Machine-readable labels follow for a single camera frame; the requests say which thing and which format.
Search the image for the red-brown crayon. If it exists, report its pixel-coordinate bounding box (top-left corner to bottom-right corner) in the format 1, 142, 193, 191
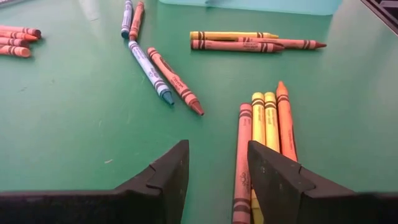
236, 37, 328, 50
128, 1, 146, 42
190, 39, 286, 54

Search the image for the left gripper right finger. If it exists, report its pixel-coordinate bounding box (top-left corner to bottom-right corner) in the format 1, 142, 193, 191
247, 140, 352, 224

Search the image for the orange crayon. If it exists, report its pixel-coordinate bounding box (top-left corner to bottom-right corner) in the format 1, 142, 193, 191
0, 30, 39, 43
275, 80, 299, 162

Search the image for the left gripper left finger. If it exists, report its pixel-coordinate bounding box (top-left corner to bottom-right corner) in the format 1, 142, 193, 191
115, 139, 190, 224

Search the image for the green table mat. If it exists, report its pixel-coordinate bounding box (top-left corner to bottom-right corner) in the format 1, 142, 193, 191
0, 0, 398, 224

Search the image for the yellow crayon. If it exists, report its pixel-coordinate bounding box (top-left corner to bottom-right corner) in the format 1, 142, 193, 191
263, 91, 281, 154
250, 91, 267, 224
189, 30, 280, 42

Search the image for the teal plastic bin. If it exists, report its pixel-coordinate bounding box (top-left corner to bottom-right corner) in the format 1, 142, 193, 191
157, 0, 343, 16

